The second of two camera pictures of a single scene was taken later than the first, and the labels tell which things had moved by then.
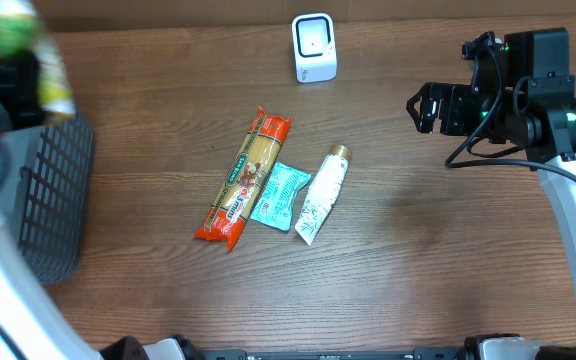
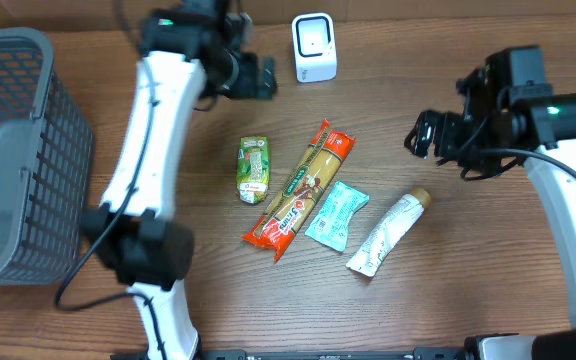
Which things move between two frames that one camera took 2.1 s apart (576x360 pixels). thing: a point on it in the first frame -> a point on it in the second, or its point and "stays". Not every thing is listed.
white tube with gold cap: [324, 193] -> [386, 233]
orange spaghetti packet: [226, 216] -> [302, 190]
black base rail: [418, 354] stays
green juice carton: [16, 24] -> [253, 169]
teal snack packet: [276, 204] -> [331, 228]
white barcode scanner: [314, 47] stays
